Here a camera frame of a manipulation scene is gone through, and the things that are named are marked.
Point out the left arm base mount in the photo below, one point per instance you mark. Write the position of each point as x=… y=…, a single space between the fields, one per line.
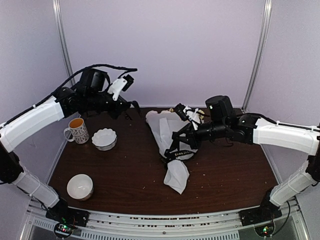
x=69 y=216

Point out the white scalloped bowl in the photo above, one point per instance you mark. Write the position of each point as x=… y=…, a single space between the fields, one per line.
x=104 y=139

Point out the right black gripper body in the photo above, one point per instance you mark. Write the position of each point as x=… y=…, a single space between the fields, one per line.
x=218 y=131

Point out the translucent white wrapping paper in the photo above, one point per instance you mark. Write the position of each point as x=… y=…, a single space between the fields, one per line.
x=163 y=125

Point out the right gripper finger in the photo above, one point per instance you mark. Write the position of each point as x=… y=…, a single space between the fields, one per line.
x=174 y=149
x=184 y=131

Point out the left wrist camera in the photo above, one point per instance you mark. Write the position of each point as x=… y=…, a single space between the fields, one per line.
x=120 y=85

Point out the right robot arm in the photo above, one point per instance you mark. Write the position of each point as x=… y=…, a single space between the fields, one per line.
x=251 y=129

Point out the yellow patterned cup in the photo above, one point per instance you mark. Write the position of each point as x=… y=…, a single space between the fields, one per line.
x=76 y=131

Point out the pink rose stem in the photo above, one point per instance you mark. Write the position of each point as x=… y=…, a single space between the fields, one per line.
x=166 y=111

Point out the aluminium front rail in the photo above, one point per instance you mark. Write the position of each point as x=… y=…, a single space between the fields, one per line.
x=223 y=225

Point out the right aluminium frame post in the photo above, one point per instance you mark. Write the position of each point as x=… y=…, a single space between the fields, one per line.
x=263 y=36

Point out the plain white bowl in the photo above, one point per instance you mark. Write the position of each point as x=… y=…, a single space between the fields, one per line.
x=80 y=187

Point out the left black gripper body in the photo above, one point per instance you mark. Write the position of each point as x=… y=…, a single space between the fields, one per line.
x=96 y=103

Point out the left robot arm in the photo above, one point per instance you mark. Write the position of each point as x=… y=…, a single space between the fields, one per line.
x=94 y=92

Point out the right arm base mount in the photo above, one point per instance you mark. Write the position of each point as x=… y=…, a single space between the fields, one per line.
x=258 y=215

